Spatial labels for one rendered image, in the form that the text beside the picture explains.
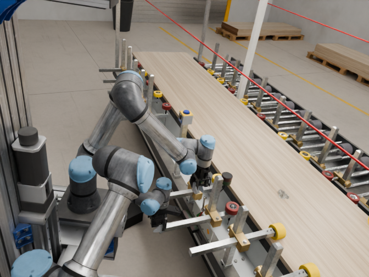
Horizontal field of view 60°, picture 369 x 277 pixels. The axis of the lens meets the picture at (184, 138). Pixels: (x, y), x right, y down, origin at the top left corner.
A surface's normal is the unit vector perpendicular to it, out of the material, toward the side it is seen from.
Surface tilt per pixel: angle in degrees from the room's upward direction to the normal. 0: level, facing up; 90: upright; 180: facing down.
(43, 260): 8
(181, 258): 0
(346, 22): 90
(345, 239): 0
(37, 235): 90
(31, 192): 90
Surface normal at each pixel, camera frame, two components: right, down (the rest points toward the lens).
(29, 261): 0.01, -0.87
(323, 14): -0.88, 0.14
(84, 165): 0.14, -0.76
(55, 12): 0.46, 0.53
